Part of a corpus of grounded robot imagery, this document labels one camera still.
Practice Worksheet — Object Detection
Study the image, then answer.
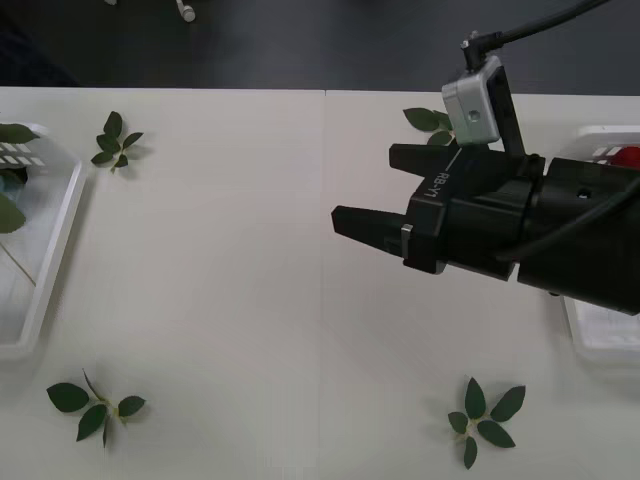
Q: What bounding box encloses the shallow white box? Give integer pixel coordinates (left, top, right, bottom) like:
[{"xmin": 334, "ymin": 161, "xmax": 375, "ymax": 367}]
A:
[
  {"xmin": 0, "ymin": 121, "xmax": 87, "ymax": 361},
  {"xmin": 562, "ymin": 124, "xmax": 640, "ymax": 369}
]

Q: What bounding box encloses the grey right arm camera box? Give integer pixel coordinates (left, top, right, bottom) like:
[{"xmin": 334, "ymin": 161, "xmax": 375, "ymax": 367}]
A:
[{"xmin": 441, "ymin": 54, "xmax": 503, "ymax": 147}]

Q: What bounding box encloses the red artificial rose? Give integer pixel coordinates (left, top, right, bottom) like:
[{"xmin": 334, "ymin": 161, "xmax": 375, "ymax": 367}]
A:
[{"xmin": 610, "ymin": 144, "xmax": 640, "ymax": 169}]

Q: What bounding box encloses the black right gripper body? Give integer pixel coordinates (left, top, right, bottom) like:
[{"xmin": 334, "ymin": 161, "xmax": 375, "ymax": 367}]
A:
[{"xmin": 403, "ymin": 146, "xmax": 546, "ymax": 280}]

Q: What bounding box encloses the loose green leaf twig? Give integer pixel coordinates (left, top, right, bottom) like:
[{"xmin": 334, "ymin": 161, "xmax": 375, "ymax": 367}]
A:
[
  {"xmin": 89, "ymin": 110, "xmax": 145, "ymax": 175},
  {"xmin": 46, "ymin": 369, "xmax": 147, "ymax": 449},
  {"xmin": 447, "ymin": 377, "xmax": 528, "ymax": 471},
  {"xmin": 402, "ymin": 107, "xmax": 457, "ymax": 147}
]

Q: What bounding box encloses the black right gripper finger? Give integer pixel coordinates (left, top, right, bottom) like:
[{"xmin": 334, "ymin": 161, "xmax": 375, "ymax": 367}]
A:
[
  {"xmin": 388, "ymin": 143, "xmax": 463, "ymax": 183},
  {"xmin": 330, "ymin": 204, "xmax": 410, "ymax": 262}
]

